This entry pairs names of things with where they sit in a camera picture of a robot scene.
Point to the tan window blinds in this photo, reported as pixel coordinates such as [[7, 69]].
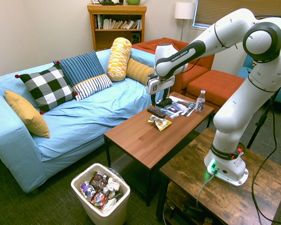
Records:
[[224, 9]]

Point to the crumpled white paper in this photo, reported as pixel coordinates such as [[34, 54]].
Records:
[[113, 185]]

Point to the purple white hint bottle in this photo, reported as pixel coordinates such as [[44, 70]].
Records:
[[87, 189]]

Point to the yellow white patterned bolster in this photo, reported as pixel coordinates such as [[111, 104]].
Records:
[[119, 59]]

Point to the red candy wrapper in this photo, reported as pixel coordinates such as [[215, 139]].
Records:
[[98, 198]]

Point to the clear hint water bottle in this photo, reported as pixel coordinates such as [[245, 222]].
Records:
[[200, 103]]

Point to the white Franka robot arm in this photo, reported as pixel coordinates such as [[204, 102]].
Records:
[[236, 105]]

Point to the white plastic trash bin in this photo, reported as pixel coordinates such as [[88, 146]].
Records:
[[100, 208]]

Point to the yellow chip bag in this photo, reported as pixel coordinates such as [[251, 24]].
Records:
[[160, 122]]

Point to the white shade floor lamp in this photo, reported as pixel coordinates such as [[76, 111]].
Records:
[[184, 14]]

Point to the glossy dark magazine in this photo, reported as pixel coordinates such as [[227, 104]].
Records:
[[178, 106]]

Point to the black camera stand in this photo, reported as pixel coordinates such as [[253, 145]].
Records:
[[260, 124]]

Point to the wooden bookshelf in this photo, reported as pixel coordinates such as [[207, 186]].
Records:
[[117, 35]]

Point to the dark floor vent grille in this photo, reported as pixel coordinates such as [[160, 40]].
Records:
[[123, 163]]

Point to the mustard striped pillow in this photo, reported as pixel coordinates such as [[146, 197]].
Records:
[[138, 71]]

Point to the white navy striped pillow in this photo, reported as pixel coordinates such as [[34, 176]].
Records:
[[92, 85]]

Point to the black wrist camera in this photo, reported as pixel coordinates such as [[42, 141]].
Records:
[[152, 77]]

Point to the rustic dark wood robot table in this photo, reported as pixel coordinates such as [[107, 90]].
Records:
[[224, 201]]

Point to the small glossy brochure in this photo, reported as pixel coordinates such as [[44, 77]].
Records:
[[189, 110]]

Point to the black tv remote control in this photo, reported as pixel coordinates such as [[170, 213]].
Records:
[[156, 112]]

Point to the wooden coffee table black legs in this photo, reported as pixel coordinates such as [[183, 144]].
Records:
[[152, 138]]

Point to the row of books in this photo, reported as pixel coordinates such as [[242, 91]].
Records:
[[118, 23]]

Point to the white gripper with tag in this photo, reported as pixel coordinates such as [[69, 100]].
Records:
[[158, 85]]

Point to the brown chocolate wrapper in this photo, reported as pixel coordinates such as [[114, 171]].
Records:
[[99, 179]]

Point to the orange ottoman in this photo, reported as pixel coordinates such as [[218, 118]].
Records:
[[213, 84]]

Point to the blue striped pillow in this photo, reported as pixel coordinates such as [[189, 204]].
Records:
[[80, 66]]

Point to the plain mustard yellow pillow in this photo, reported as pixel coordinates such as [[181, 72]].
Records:
[[27, 114]]

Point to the black small speaker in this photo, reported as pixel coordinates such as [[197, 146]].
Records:
[[135, 38]]

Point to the black object on shelf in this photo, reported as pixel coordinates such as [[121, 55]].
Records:
[[108, 2]]

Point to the orange armchair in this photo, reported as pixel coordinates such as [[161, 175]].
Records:
[[196, 70]]

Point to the black white checkered pillow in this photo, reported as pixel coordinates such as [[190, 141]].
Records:
[[48, 87]]

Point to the light blue sofa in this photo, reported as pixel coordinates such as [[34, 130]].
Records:
[[79, 117]]

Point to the green bowl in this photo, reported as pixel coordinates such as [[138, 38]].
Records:
[[133, 2]]

